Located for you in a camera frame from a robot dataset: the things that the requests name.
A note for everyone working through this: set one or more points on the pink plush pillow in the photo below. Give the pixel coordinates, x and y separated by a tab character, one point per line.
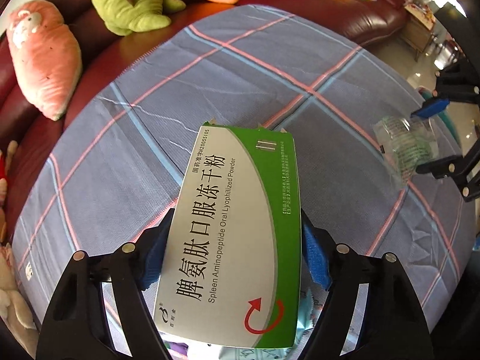
46	57

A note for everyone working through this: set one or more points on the light blue snack wrapper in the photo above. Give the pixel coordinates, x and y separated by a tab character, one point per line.
305	324

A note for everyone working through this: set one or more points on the plaid grey tablecloth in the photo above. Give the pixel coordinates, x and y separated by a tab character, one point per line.
113	171

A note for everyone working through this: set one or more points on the clear crinkled plastic wrapper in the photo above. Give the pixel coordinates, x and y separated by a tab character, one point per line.
405	144

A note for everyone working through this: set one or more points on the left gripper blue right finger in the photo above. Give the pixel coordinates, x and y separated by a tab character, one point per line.
316	250

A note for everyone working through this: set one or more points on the white rabbit plush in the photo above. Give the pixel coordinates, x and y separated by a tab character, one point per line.
15	312

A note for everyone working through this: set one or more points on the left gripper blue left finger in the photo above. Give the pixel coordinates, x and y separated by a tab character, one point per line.
151	247

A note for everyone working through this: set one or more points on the teal trash bin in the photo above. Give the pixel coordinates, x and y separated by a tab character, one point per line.
443	115

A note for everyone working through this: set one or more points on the green dinosaur plush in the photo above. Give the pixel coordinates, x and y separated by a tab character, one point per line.
123	17

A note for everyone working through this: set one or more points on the wooden side table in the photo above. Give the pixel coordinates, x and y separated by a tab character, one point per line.
418	30

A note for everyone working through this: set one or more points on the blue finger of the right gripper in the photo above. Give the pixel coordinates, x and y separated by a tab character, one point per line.
431	107
438	166

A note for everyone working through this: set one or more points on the green white medicine box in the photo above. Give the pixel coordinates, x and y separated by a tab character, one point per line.
232	265

